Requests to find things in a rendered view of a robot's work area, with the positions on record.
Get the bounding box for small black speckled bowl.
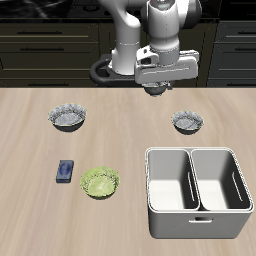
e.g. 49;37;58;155
171;110;205;136

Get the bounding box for small blue box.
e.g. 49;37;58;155
55;159;75;184

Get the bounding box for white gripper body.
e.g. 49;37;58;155
134;49;201;97

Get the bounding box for green speckled bowl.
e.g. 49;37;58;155
80;166;121;201

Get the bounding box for dark kitchen cupboards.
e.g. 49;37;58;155
0;0;256;88

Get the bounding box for large black speckled bowl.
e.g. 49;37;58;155
48;102;88;133

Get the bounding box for flat black base plate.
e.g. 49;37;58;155
89;58;138;85

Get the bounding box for white two-bin basket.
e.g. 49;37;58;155
144;146;255;240

